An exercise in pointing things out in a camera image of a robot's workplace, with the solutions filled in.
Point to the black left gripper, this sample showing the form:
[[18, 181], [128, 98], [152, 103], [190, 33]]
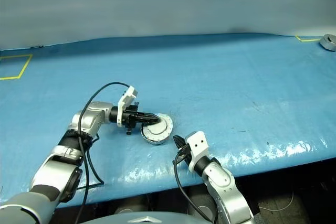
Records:
[[130, 117]]

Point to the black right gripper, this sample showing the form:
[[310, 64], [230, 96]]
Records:
[[185, 154]]

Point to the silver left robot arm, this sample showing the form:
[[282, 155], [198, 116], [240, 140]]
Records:
[[89, 119]]

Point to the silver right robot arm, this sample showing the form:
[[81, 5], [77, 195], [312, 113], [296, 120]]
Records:
[[223, 179]]

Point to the grey object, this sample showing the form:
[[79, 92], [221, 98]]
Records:
[[328, 43]]

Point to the blue table cover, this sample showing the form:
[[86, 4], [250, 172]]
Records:
[[236, 77]]

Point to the grey robot torso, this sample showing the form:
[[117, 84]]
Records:
[[118, 220]]

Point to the large yellow tape rectangle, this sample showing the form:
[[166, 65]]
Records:
[[25, 66]]

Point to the small yellow tape outline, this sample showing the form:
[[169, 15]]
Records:
[[302, 40]]

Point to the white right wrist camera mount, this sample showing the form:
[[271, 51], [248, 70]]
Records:
[[197, 142]]

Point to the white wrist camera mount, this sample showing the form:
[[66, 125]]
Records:
[[197, 142], [128, 95]]

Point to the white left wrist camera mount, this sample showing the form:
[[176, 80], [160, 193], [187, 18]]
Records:
[[128, 95]]

